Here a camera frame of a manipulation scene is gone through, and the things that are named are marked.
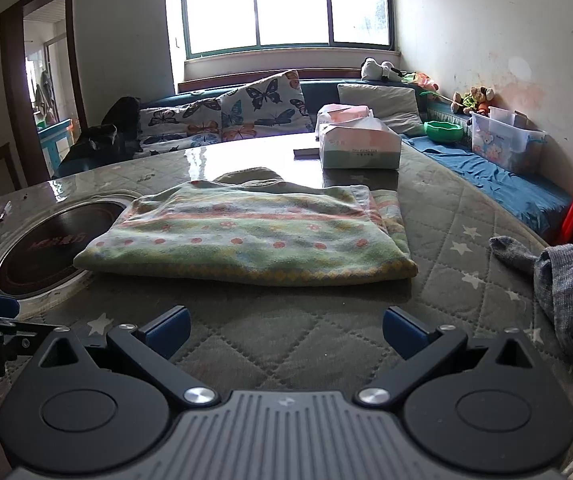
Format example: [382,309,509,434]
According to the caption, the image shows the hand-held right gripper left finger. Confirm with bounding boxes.
[28,306,220,409]

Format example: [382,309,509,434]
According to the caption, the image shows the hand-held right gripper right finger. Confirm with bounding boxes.
[355,306,548,409]

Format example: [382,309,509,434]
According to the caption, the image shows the green patterned children's jacket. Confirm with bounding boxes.
[73,167,418,287]

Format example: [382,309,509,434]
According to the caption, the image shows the hanging clothes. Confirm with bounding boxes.
[33,70,58,124]

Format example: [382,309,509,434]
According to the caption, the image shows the round black induction cooktop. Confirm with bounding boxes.
[0,199,128,292]

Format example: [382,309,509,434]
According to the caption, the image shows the grey knit garment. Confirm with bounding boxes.
[489,234,573,359]

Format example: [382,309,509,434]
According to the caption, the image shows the light blue cabinet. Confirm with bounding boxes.
[37,117,80,171]

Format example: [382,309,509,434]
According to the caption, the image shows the blue sofa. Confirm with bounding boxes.
[53,79,573,242]

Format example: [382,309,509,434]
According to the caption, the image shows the black bag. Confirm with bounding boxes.
[58,95,142,177]

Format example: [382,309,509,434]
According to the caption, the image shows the green bowl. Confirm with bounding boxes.
[423,120,465,144]

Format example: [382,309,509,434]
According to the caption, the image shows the long butterfly print pillow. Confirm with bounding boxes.
[138,98,224,154]

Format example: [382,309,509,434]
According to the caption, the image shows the clear plastic storage box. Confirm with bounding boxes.
[470,106,547,175]

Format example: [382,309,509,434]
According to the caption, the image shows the pink white tissue pack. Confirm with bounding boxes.
[316,103,375,134]

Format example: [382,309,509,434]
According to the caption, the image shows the plain white pillow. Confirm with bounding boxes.
[337,83,425,136]

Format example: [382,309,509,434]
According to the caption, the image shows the brown plush toys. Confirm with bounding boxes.
[450,85,499,117]

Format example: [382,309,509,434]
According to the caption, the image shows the square butterfly print pillow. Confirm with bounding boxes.
[218,69,315,144]

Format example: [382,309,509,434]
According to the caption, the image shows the green pink plush toy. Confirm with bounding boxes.
[401,70,440,94]

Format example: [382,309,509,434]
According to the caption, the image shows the white plush toy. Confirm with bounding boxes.
[360,58,408,83]

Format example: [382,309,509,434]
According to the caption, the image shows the green framed window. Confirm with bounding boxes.
[176,0,395,59]

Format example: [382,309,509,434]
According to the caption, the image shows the brown door frame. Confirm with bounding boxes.
[0,0,88,187]

